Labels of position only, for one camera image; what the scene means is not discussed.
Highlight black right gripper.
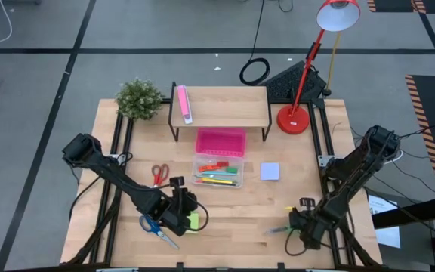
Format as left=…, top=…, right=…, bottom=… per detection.
left=285, top=196, right=325, bottom=251

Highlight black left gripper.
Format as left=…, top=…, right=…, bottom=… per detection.
left=159, top=175, right=200, bottom=238

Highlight red scissors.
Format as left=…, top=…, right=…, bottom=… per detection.
left=150, top=162, right=171, bottom=189

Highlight blue scissors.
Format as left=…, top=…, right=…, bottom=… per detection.
left=138, top=214, right=180, bottom=250

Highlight yellow pencil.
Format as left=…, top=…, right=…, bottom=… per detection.
left=198, top=177, right=237, bottom=186

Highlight purple sticky note pad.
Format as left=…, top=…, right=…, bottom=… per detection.
left=260, top=162, right=281, bottom=182

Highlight green sticky note pad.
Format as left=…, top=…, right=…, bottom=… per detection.
left=185, top=211, right=201, bottom=235

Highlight clear pencil box pink lid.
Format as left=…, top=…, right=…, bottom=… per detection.
left=190, top=127, right=248, bottom=189

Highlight white paper sheet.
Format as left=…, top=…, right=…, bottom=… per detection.
left=367, top=193, right=402, bottom=249

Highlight black beam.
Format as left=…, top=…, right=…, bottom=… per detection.
left=371, top=195, right=435, bottom=230

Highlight red desk lamp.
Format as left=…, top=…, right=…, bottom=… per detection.
left=276, top=0, right=362, bottom=135

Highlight potted green artificial plant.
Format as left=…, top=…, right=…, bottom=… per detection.
left=114, top=77, right=165, bottom=121

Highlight black keyboard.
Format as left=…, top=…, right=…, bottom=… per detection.
left=258, top=60, right=328, bottom=103

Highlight silver mounting bracket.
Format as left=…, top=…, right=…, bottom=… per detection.
left=317, top=153, right=335, bottom=168
left=106, top=153, right=127, bottom=166

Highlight black aluminium table frame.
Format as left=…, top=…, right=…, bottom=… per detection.
left=60, top=97, right=384, bottom=272

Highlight wooden shelf riser black frame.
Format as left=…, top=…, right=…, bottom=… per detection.
left=167, top=81, right=273, bottom=143

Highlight black coiled cable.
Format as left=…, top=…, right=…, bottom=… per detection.
left=239, top=0, right=271, bottom=87

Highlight yellow lamp cable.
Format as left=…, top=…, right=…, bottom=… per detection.
left=323, top=32, right=344, bottom=96

